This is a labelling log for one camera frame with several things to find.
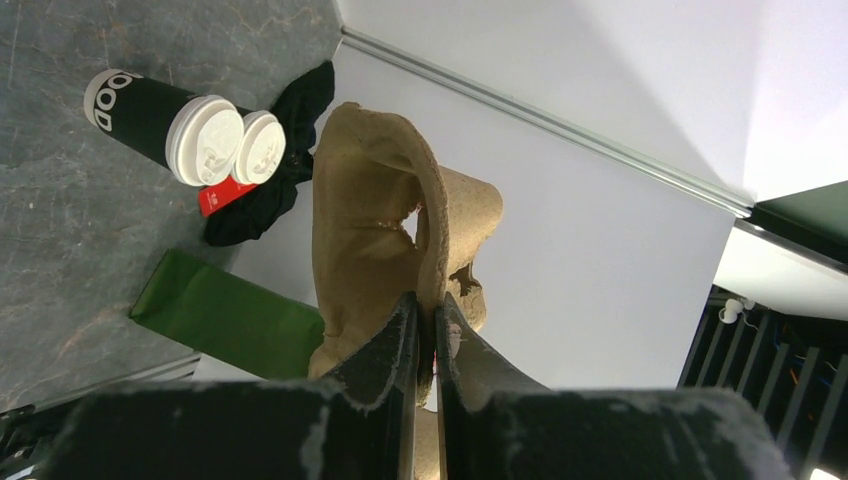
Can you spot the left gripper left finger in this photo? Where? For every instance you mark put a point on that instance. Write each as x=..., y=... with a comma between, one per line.
x=355, y=422

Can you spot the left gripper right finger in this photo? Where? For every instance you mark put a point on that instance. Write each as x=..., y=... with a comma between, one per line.
x=498, y=423

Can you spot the green box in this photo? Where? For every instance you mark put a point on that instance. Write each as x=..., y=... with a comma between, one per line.
x=231, y=319

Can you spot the picked brown cup carrier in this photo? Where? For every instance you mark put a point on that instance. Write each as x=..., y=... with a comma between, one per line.
x=389, y=219

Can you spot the white cup lid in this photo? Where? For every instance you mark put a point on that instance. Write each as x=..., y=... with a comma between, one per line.
x=262, y=148
x=203, y=140

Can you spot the red tag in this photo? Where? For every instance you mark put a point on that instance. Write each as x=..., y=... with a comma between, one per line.
x=213, y=198

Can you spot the black cloth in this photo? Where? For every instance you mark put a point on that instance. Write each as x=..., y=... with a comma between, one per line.
x=297, y=108

